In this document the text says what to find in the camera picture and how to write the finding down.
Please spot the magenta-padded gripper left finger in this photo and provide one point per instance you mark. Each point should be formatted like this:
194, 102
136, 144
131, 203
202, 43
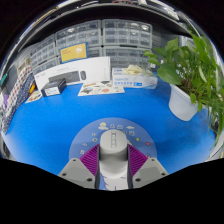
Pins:
76, 171

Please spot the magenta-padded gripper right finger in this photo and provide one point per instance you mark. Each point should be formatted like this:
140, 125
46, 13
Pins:
150, 170

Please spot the white computer mouse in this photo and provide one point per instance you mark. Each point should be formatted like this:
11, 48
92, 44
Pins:
113, 150

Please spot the round blue printed mouse pad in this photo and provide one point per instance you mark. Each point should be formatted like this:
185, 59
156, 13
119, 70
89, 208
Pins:
80, 140

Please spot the green plant in white pot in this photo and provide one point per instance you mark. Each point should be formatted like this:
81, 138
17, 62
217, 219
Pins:
181, 103

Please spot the printed sticker sheet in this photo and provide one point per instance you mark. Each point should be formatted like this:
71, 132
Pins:
34, 97
100, 89

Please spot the small black box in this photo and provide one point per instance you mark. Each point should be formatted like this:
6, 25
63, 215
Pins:
53, 87

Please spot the white and blue carton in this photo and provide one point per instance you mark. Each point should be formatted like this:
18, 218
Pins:
133, 81

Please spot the long white keyboard box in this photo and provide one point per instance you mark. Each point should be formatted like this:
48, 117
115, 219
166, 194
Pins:
93, 68

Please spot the yellow box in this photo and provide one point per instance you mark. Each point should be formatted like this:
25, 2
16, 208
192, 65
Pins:
74, 52

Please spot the grey wall shelf unit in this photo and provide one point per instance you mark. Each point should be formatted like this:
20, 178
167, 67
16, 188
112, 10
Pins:
100, 10

